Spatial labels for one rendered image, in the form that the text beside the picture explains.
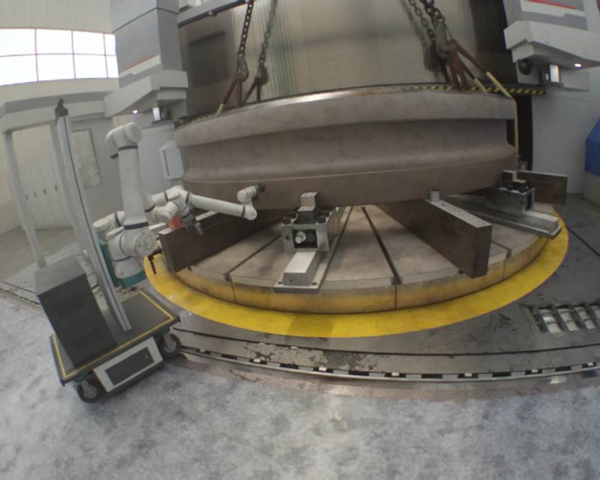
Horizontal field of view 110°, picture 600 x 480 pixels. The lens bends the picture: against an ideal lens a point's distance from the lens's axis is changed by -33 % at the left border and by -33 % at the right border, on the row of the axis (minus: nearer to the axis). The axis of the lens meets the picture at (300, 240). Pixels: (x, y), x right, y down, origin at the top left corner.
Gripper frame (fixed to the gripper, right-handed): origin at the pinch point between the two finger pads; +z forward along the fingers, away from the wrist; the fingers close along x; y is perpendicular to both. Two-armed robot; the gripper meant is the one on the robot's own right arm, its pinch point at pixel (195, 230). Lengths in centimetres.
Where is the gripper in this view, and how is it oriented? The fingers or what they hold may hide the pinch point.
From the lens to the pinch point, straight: 225.9
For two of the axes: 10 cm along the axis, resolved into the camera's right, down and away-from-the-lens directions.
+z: 2.4, 6.8, 6.9
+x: 8.5, 2.0, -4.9
